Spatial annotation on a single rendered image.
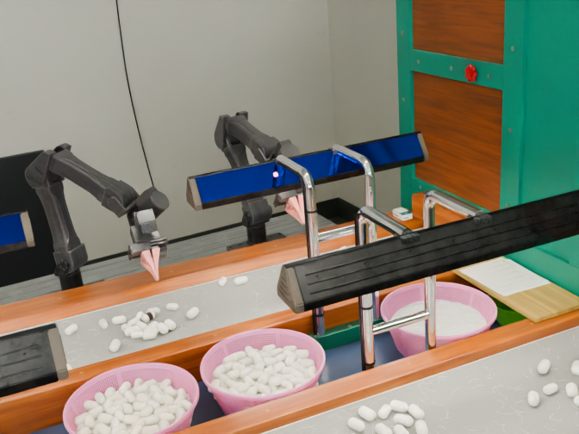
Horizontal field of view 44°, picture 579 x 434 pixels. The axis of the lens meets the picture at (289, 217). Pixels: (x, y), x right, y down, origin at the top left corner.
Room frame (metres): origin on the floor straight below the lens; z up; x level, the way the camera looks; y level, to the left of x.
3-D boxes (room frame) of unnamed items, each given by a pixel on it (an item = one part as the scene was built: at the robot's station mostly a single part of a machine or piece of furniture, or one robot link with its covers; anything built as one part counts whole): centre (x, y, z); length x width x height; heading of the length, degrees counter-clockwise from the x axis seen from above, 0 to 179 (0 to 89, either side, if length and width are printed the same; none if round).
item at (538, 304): (1.55, -0.53, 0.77); 0.33 x 0.15 x 0.01; 22
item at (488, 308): (1.47, -0.33, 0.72); 0.27 x 0.27 x 0.10
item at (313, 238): (1.60, -0.09, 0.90); 0.20 x 0.19 x 0.45; 112
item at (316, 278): (1.15, -0.27, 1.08); 0.62 x 0.08 x 0.07; 112
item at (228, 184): (1.67, -0.07, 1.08); 0.62 x 0.08 x 0.07; 112
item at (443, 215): (1.89, -0.45, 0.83); 0.30 x 0.06 x 0.07; 22
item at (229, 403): (1.31, 0.08, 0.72); 0.27 x 0.27 x 0.10
